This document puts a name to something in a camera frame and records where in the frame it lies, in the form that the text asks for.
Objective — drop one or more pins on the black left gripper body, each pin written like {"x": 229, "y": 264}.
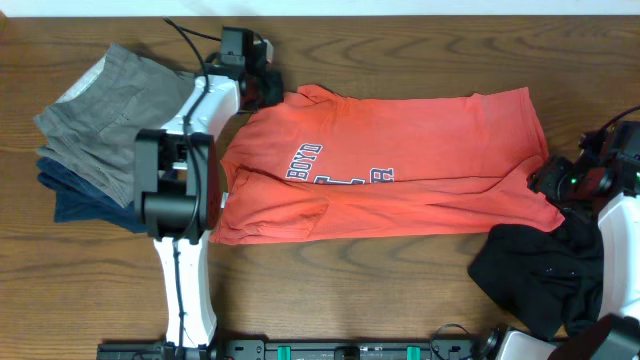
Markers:
{"x": 264, "y": 92}

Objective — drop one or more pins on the blue folded garment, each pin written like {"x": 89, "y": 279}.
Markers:
{"x": 79, "y": 200}

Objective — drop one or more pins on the grey folded shorts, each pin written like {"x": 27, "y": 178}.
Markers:
{"x": 92, "y": 132}

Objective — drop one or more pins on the red printed t-shirt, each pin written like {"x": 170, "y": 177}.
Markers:
{"x": 322, "y": 166}

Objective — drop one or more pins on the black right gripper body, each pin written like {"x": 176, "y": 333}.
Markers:
{"x": 557, "y": 179}

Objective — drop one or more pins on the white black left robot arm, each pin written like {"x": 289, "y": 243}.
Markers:
{"x": 177, "y": 195}

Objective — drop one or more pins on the black garment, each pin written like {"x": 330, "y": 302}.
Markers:
{"x": 547, "y": 280}

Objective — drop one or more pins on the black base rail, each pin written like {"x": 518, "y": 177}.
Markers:
{"x": 448, "y": 348}

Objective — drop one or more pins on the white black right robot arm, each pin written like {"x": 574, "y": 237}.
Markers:
{"x": 615, "y": 334}

